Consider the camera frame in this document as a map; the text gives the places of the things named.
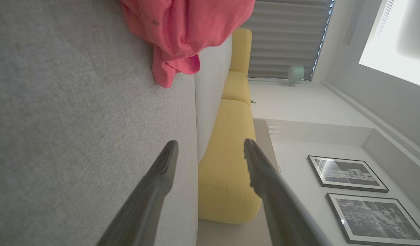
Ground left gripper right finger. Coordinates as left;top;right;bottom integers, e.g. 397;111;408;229
243;138;333;246

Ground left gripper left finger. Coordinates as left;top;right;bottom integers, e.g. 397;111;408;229
96;140;179;246

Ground red and white shorts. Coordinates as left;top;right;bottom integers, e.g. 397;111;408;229
120;0;256;88

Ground black framed monochrome picture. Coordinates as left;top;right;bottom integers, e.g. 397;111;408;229
307;155;390;193
326;193;420;246

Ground yellow sofa back cushion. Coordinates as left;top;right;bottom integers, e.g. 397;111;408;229
198;99;262;225
229;28;253;75
221;71;252;106

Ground grey fabric bed surface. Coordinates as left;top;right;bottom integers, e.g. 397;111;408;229
0;0;199;246

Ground mint green lamp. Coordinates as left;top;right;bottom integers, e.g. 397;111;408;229
287;65;305;86

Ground grey sofa seat cushion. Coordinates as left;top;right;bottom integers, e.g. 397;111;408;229
195;34;233;164

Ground bright white light panel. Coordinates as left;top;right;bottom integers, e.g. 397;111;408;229
358;0;420;90

